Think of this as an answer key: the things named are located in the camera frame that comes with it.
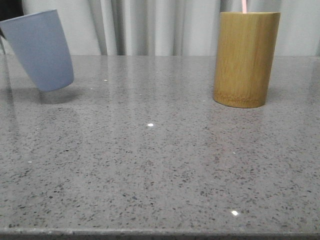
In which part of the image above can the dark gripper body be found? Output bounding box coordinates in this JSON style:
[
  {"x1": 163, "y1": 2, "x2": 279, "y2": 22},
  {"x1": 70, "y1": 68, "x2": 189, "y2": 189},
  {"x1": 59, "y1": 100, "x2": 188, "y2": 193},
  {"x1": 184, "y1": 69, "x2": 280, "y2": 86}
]
[{"x1": 0, "y1": 0, "x2": 24, "y2": 21}]

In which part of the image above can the blue plastic cup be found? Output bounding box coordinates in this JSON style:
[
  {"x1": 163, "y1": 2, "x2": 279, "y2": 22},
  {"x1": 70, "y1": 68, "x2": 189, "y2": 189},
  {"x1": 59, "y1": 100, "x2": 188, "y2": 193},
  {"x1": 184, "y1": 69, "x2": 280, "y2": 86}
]
[{"x1": 0, "y1": 9, "x2": 74, "y2": 92}]

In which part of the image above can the pink chopstick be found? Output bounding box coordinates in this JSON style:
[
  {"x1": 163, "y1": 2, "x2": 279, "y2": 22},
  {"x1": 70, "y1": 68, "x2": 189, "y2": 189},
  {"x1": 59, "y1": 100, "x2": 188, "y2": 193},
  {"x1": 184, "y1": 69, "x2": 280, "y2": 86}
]
[{"x1": 241, "y1": 0, "x2": 247, "y2": 14}]

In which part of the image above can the grey curtain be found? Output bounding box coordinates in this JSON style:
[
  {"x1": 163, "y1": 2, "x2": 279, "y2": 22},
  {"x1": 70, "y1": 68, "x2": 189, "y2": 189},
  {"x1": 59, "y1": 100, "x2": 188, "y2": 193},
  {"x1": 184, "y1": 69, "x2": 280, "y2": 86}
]
[{"x1": 22, "y1": 0, "x2": 320, "y2": 56}]

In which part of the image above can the bamboo cylinder holder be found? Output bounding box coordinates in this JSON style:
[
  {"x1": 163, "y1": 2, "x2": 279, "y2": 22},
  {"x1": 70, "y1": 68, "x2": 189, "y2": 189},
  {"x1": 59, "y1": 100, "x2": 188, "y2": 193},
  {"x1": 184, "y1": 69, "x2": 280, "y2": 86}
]
[{"x1": 213, "y1": 12, "x2": 281, "y2": 108}]

